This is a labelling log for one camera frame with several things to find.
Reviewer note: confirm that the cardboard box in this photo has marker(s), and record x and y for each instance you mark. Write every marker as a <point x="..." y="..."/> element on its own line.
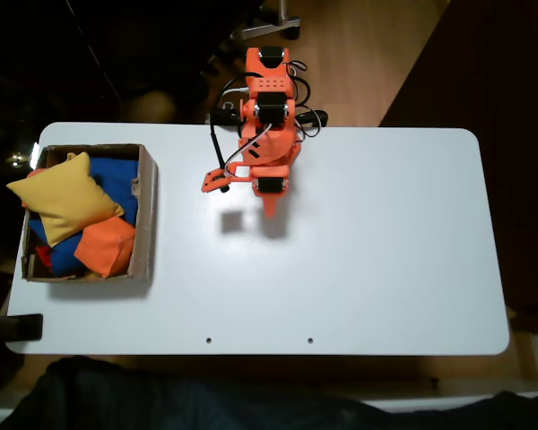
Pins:
<point x="145" y="224"/>

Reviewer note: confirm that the person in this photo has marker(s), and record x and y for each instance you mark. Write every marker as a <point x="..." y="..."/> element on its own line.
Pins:
<point x="206" y="403"/>

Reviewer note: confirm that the blue bean bag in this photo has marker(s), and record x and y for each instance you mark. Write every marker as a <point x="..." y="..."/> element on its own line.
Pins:
<point x="63" y="257"/>
<point x="116" y="179"/>

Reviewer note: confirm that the grey metal stand base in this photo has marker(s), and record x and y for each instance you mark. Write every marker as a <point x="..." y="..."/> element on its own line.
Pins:
<point x="271" y="27"/>

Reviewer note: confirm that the black chair base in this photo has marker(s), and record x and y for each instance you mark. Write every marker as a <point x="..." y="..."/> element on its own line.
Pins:
<point x="224" y="58"/>

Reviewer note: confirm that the orange camera mount plate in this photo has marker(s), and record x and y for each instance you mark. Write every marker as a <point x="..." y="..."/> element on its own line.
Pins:
<point x="217" y="178"/>

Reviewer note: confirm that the yellow bean bag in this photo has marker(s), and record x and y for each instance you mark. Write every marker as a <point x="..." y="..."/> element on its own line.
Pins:
<point x="67" y="197"/>
<point x="72" y="155"/>
<point x="90" y="275"/>

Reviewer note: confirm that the red bean bag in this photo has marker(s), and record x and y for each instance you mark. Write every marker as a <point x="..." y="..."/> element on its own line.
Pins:
<point x="44" y="256"/>

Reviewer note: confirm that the black table clamp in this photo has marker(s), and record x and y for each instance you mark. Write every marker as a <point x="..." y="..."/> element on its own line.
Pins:
<point x="316" y="117"/>
<point x="22" y="327"/>
<point x="224" y="117"/>

